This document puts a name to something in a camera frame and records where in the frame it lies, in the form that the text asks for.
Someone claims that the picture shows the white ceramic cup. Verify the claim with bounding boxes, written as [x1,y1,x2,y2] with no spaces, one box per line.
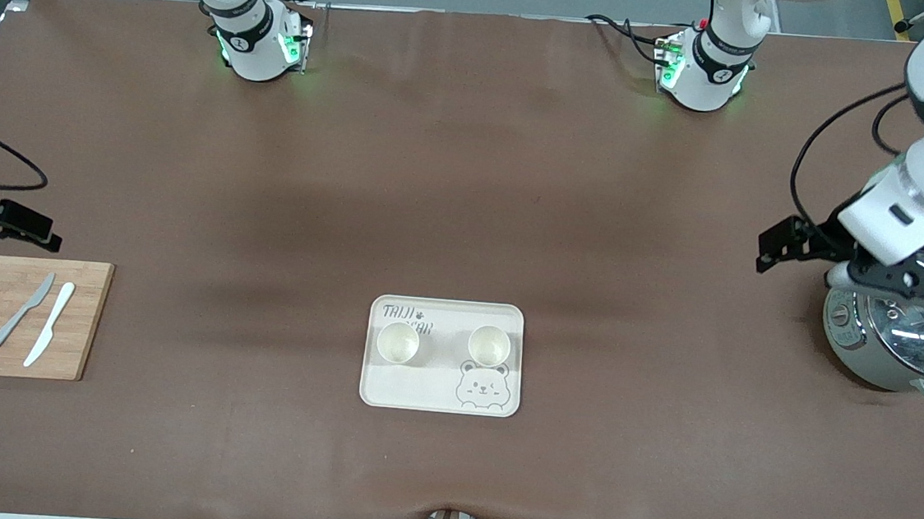
[375,320,423,368]
[467,324,514,369]

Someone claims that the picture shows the cream bear print tray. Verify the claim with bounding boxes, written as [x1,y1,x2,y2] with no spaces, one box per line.
[358,293,529,419]

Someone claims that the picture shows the sage green electric pot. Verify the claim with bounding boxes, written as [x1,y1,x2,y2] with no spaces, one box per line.
[816,247,924,404]

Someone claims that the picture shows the brown table mat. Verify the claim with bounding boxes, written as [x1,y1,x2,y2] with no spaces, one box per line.
[0,0,924,519]

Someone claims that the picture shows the wooden cutting board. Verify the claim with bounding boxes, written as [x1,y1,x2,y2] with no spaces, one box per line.
[0,254,115,386]

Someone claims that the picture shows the white plastic knife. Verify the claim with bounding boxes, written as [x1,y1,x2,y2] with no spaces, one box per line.
[23,279,76,371]

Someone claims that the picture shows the grey plastic knife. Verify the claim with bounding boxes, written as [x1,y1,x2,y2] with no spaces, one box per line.
[0,268,57,355]

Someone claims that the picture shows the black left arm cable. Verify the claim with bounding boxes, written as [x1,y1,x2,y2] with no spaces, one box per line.
[786,74,913,241]

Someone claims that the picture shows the black base cable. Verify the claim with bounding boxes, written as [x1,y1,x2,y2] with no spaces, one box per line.
[581,12,672,66]

